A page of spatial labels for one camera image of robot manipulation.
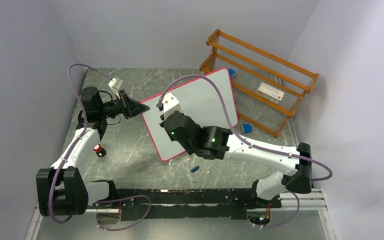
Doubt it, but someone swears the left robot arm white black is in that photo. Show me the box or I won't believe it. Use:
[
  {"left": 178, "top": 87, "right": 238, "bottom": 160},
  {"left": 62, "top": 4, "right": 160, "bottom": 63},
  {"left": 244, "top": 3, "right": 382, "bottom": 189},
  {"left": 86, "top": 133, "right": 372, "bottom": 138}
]
[{"left": 35, "top": 86, "right": 150, "bottom": 217}]

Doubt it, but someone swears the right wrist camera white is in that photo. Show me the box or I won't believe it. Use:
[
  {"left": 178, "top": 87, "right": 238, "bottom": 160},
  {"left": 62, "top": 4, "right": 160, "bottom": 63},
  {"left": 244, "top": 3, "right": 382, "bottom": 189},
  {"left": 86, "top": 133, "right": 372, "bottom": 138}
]
[{"left": 162, "top": 92, "right": 183, "bottom": 118}]

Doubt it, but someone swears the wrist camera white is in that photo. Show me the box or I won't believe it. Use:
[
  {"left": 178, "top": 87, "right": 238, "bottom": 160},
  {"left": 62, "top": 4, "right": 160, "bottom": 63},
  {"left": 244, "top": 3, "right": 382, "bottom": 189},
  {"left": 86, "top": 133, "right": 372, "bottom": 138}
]
[
  {"left": 108, "top": 77, "right": 123, "bottom": 99},
  {"left": 162, "top": 92, "right": 183, "bottom": 118}
]

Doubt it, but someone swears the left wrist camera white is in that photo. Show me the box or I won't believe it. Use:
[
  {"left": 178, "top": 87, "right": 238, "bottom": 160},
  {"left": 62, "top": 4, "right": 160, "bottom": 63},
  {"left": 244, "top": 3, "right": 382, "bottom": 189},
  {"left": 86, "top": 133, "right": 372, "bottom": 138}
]
[{"left": 108, "top": 77, "right": 123, "bottom": 99}]

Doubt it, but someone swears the white labelled box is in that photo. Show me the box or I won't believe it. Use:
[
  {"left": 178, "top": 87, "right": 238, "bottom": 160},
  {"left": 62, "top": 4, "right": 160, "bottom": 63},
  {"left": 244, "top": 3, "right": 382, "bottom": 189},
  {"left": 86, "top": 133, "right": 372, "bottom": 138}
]
[{"left": 257, "top": 82, "right": 285, "bottom": 104}]

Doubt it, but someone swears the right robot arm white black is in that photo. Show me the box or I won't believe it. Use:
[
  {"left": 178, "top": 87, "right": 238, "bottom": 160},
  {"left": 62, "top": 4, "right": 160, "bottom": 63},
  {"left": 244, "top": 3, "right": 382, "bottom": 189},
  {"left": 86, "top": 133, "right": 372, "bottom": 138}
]
[{"left": 159, "top": 110, "right": 312, "bottom": 207}]

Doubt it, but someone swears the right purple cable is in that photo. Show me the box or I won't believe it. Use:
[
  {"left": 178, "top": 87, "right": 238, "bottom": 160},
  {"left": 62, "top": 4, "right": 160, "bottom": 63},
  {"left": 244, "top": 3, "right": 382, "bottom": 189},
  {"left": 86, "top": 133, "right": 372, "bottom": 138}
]
[{"left": 157, "top": 74, "right": 333, "bottom": 229}]

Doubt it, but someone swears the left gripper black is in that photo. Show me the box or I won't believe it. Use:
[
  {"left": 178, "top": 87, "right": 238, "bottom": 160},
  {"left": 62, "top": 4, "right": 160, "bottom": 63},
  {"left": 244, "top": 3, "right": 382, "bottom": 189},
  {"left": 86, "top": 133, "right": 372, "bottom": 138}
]
[{"left": 99, "top": 90, "right": 150, "bottom": 120}]

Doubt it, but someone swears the blue eraser on shelf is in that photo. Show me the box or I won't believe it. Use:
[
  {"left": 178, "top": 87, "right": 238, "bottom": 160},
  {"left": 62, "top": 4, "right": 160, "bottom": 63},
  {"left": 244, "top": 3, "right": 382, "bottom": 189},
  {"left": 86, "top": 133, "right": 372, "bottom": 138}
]
[{"left": 228, "top": 68, "right": 237, "bottom": 79}]

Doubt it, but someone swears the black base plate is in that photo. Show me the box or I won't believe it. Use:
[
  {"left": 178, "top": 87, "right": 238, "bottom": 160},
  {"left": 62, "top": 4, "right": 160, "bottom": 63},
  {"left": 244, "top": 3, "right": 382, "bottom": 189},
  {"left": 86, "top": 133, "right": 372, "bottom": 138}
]
[{"left": 86, "top": 188, "right": 282, "bottom": 221}]

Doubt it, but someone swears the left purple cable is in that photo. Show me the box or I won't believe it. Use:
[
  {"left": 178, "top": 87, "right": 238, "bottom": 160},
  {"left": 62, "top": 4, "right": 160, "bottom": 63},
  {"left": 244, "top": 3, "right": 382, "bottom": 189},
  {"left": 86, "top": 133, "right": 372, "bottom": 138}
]
[{"left": 47, "top": 63, "right": 152, "bottom": 232}]

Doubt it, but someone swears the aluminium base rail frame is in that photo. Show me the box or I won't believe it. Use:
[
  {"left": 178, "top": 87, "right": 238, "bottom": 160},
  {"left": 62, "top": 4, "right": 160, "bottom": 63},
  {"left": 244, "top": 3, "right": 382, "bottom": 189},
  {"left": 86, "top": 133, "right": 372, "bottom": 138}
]
[{"left": 25, "top": 188, "right": 336, "bottom": 240}]

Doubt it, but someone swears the orange wooden shelf rack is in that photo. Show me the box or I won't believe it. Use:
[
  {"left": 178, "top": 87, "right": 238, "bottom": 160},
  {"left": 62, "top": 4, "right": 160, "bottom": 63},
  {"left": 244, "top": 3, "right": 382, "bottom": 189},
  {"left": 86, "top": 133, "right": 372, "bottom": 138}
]
[{"left": 199, "top": 29, "right": 319, "bottom": 138}]

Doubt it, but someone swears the blue eraser on table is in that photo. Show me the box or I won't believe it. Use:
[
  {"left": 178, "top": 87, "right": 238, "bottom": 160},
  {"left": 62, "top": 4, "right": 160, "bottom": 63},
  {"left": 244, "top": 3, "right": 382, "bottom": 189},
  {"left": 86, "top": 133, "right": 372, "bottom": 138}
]
[{"left": 240, "top": 123, "right": 253, "bottom": 134}]

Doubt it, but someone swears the whiteboard with pink frame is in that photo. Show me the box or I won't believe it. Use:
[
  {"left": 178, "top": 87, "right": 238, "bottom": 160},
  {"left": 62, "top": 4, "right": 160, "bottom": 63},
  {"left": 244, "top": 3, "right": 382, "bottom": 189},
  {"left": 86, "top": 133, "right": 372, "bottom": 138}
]
[{"left": 141, "top": 68, "right": 239, "bottom": 162}]

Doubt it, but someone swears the purple cable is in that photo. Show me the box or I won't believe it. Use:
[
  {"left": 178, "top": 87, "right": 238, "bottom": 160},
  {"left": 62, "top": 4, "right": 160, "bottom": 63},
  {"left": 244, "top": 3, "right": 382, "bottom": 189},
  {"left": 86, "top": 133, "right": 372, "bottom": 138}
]
[
  {"left": 47, "top": 63, "right": 152, "bottom": 232},
  {"left": 157, "top": 74, "right": 333, "bottom": 229}
]

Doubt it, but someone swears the blue marker cap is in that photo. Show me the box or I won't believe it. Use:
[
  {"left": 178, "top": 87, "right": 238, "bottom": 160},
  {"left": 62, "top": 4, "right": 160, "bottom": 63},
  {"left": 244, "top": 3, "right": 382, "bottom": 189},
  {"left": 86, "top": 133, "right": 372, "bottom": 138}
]
[{"left": 190, "top": 165, "right": 200, "bottom": 173}]

